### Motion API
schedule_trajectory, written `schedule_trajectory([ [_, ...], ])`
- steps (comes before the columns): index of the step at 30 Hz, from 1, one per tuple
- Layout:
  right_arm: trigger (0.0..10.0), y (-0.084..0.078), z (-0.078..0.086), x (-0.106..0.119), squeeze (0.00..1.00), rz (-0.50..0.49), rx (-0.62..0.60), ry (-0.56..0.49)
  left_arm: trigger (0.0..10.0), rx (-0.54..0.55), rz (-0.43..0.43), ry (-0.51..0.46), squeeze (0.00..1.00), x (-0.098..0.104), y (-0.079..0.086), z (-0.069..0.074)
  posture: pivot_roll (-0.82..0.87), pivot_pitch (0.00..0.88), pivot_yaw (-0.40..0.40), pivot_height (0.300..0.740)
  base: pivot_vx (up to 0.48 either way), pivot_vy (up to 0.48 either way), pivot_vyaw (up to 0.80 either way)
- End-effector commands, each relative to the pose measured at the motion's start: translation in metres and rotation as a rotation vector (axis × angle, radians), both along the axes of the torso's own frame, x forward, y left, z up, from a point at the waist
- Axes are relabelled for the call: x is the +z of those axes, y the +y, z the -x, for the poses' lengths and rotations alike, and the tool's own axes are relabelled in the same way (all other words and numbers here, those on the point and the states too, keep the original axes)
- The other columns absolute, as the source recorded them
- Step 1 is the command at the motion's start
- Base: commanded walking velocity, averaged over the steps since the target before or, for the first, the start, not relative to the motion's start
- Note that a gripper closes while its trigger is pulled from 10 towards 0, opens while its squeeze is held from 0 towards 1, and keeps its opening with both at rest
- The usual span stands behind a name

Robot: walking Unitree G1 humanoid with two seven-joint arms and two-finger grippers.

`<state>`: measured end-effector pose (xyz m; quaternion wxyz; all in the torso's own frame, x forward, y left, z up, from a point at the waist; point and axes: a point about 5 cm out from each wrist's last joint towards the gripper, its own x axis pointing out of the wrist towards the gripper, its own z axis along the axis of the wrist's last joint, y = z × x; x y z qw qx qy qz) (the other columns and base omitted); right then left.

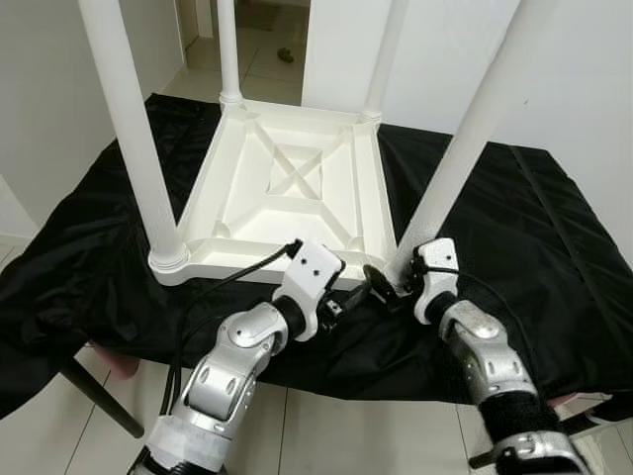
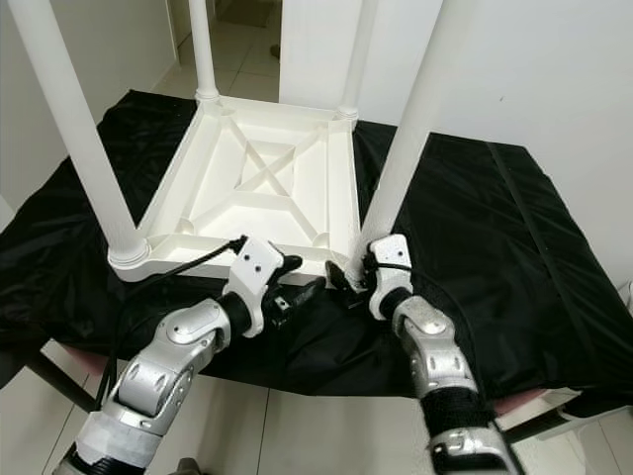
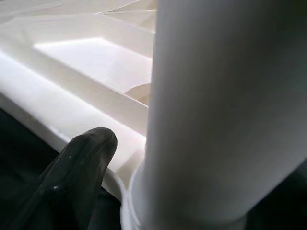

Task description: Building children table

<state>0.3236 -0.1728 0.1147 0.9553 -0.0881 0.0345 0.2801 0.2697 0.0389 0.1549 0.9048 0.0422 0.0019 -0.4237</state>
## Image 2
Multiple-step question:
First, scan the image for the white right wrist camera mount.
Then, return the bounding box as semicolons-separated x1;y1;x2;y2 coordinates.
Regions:
366;234;414;321

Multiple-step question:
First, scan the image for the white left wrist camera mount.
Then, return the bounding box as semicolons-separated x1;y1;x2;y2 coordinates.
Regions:
223;236;288;337

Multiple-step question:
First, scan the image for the white plastic table top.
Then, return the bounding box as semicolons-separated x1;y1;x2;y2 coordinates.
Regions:
107;91;362;283

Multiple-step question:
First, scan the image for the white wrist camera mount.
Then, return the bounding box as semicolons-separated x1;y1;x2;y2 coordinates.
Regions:
223;236;288;337
366;234;414;321

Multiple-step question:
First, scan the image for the black table cloth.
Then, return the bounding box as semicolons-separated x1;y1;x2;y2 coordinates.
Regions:
0;91;633;417

